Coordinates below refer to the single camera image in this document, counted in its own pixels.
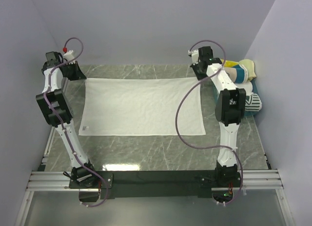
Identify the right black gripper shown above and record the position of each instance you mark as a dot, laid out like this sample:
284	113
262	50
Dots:
199	77

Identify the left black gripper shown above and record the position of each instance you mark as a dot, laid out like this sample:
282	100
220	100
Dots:
78	74

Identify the white terry towel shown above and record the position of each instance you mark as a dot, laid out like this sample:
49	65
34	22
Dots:
139	107

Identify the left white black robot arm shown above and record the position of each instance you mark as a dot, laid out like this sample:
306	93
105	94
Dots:
57	113

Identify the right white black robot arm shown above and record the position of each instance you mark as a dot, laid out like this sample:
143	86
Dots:
229	111

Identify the teal tray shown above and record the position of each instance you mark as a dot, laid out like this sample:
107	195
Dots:
255	91

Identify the yellow patterned rolled towel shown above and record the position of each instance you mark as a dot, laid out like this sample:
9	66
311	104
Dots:
230	64

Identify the beige teal rolled towel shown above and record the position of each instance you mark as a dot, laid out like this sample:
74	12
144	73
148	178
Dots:
237	75

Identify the pale yellow rolled towel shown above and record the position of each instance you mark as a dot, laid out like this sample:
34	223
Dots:
250	67

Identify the black white striped rolled towel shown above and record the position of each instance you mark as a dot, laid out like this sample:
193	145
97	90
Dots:
253	103

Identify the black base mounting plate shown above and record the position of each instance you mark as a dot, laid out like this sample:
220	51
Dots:
165	183

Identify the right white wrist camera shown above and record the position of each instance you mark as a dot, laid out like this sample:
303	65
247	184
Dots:
194	56

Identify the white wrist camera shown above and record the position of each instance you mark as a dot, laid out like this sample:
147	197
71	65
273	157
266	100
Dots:
68	56
194	56

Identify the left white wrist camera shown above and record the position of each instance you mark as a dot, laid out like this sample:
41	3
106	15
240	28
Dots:
68	56

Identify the aluminium rail frame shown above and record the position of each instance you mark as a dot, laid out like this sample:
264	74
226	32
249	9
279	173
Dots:
262	202

